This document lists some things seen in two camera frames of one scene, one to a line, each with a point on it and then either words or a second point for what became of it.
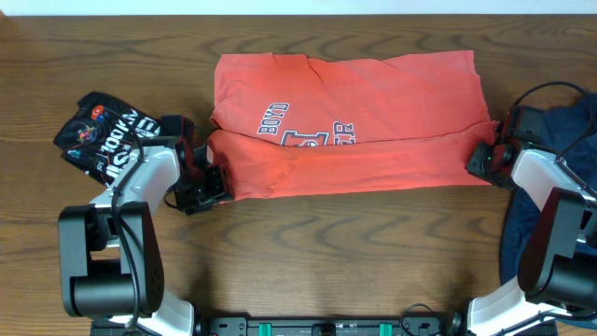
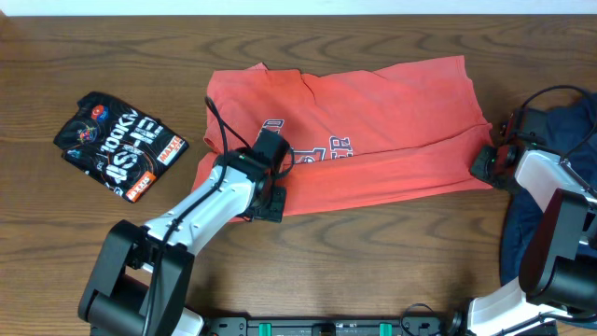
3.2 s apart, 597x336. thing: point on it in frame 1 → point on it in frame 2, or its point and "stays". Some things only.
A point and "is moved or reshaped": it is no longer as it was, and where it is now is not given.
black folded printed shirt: (102, 133) stays
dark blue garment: (571, 138) stays
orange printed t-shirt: (297, 124) is moved or reshaped
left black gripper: (220, 192) → (277, 215)
